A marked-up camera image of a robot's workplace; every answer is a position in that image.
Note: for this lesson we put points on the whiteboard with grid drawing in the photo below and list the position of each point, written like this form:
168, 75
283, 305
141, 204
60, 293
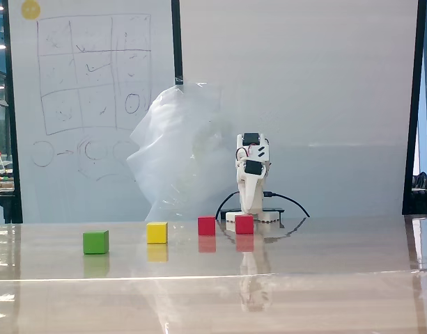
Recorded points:
94, 87

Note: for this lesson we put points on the translucent plastic bag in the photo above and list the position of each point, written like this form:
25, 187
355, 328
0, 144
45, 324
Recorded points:
178, 156

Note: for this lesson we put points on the yellow wooden cube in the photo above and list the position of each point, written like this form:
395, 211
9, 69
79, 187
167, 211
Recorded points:
157, 232

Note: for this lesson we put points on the green wooden cube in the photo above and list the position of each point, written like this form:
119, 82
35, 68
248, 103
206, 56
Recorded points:
95, 242

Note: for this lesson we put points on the blank white board panel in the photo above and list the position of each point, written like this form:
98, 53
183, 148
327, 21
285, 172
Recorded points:
303, 87

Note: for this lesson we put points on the cluttered background desk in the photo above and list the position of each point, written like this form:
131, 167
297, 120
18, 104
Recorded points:
0, 186

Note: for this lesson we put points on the red wooden cube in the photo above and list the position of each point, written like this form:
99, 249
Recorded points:
206, 225
244, 224

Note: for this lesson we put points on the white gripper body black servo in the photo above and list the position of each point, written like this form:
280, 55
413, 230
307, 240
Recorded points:
249, 184

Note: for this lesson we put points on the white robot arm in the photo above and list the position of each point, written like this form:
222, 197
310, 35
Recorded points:
254, 151

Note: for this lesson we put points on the black bag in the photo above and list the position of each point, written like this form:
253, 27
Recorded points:
421, 195

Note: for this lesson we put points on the yellow round magnet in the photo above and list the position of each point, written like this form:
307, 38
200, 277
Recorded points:
31, 9

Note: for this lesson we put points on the black bin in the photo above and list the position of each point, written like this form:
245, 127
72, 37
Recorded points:
7, 207

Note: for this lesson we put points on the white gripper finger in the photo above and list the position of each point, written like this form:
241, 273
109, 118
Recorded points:
247, 195
258, 198

